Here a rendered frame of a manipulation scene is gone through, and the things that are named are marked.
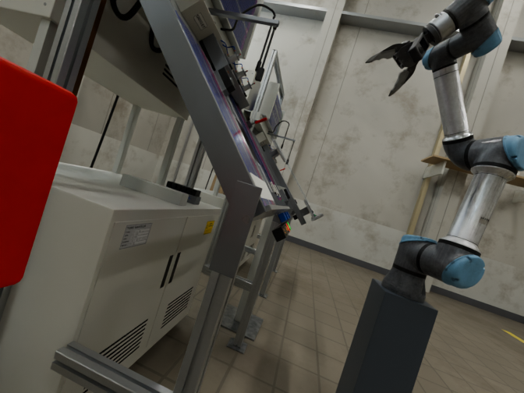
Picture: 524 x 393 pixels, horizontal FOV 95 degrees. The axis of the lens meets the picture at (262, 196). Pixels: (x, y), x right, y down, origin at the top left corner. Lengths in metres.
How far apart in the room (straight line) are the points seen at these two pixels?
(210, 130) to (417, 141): 5.28
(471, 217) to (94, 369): 1.10
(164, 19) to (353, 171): 4.78
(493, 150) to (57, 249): 1.28
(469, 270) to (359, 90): 4.98
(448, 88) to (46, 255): 1.33
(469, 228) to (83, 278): 1.10
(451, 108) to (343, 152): 4.16
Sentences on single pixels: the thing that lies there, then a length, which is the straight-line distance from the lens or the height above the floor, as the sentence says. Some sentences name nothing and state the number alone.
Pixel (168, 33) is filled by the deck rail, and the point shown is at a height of 1.02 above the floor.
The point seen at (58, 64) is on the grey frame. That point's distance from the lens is 0.74.
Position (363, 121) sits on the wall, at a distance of 5.49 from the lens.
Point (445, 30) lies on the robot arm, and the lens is 1.07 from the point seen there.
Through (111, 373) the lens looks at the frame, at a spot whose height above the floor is 0.32.
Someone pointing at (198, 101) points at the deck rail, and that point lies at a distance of 0.56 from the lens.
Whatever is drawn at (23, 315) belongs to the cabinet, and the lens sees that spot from 0.82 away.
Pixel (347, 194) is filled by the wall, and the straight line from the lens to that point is 5.14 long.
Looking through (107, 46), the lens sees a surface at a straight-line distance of 0.99.
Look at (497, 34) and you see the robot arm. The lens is 1.14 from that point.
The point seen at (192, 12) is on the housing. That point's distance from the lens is 0.97.
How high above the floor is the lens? 0.75
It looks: level
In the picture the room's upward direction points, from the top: 18 degrees clockwise
